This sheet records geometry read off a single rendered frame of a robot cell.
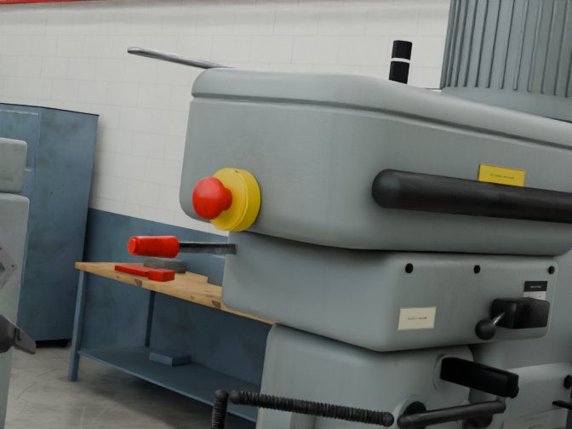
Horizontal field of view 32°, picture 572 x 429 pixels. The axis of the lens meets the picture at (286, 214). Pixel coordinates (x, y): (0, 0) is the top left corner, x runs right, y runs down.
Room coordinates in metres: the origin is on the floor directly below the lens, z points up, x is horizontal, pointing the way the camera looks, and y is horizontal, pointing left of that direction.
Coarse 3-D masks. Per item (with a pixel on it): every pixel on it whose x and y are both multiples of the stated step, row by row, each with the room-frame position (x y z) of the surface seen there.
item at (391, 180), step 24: (384, 192) 0.87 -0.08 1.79; (408, 192) 0.87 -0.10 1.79; (432, 192) 0.90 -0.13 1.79; (456, 192) 0.92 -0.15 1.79; (480, 192) 0.95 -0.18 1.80; (504, 192) 0.99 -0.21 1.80; (528, 192) 1.03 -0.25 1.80; (552, 192) 1.07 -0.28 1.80; (504, 216) 1.01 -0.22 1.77; (528, 216) 1.03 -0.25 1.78; (552, 216) 1.06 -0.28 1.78
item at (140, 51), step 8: (128, 48) 0.99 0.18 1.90; (136, 48) 0.98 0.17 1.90; (144, 48) 0.99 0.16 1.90; (144, 56) 1.01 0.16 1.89; (152, 56) 0.99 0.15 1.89; (160, 56) 1.00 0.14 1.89; (168, 56) 1.01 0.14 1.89; (176, 56) 1.01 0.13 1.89; (184, 56) 1.02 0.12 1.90; (184, 64) 1.03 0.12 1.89; (192, 64) 1.03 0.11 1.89; (200, 64) 1.04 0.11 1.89; (208, 64) 1.05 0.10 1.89; (216, 64) 1.06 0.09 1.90
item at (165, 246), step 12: (132, 240) 0.99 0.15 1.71; (144, 240) 0.99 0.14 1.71; (156, 240) 1.00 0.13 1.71; (168, 240) 1.01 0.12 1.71; (132, 252) 0.99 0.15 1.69; (144, 252) 0.99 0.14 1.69; (156, 252) 1.00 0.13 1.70; (168, 252) 1.01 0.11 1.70; (180, 252) 1.03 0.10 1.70; (192, 252) 1.04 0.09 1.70; (204, 252) 1.05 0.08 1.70; (216, 252) 1.07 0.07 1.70; (228, 252) 1.08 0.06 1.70
